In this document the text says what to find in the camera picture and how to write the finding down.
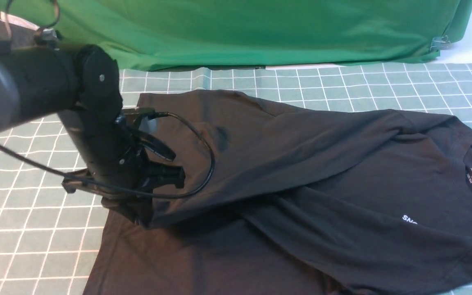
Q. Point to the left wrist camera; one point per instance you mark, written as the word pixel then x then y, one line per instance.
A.
pixel 143 119

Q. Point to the dark gray long-sleeve shirt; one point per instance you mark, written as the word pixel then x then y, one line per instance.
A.
pixel 303 202

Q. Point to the green backdrop cloth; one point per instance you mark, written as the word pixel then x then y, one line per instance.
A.
pixel 152 35

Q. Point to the crumpled dark brown shirt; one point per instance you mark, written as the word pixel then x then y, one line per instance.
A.
pixel 21 36

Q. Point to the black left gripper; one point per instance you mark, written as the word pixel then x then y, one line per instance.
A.
pixel 117 167

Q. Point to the metal binder clip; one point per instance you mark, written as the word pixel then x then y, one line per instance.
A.
pixel 440 43

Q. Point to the teal grid-pattern tablecloth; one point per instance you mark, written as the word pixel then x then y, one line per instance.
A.
pixel 49 240

